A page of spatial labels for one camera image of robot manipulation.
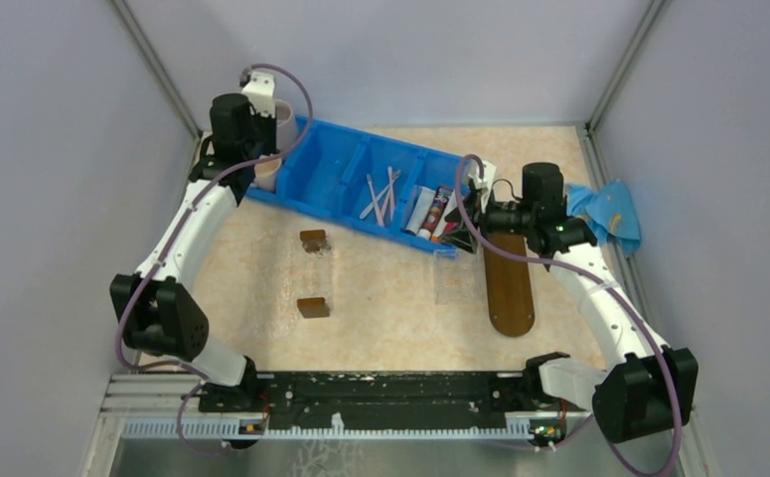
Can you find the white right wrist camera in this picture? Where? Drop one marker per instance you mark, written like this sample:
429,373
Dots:
482,174

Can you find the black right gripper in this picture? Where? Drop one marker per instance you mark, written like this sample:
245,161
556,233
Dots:
461,238

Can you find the white ceramic mug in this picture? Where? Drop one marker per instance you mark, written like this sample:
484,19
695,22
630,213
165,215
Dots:
266,174

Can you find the clear holder with wooden ends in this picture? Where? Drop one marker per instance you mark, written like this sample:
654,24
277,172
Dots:
311,269

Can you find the white tube orange cap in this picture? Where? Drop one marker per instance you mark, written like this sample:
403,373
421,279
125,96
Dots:
441,223

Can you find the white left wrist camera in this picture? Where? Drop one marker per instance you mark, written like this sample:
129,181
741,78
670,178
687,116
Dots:
259,88

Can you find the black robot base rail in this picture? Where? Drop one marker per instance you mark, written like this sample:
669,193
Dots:
382,402

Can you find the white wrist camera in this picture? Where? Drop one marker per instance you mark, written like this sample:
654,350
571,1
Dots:
259,88
482,174

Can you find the brown oval wooden tray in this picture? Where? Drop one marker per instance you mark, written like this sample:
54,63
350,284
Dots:
511,304

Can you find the light pink toothbrush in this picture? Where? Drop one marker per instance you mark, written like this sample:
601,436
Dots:
390,193

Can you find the white tube black cap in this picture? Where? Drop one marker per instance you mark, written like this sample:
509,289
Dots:
420,210

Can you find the blue crumpled cloth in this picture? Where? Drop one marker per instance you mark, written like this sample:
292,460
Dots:
609,212

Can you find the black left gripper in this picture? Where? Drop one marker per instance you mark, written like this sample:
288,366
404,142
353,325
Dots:
270,122

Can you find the clear textured acrylic tray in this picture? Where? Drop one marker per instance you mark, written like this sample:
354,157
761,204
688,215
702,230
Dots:
457,277

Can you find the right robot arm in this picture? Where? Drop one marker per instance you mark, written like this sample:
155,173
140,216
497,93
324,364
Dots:
647,385

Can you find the blue divided storage bin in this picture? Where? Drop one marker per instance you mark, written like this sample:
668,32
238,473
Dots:
327,177

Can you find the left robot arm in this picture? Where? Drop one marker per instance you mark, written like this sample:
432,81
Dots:
157,314

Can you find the grey ceramic mug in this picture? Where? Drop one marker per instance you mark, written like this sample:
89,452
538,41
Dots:
286,125

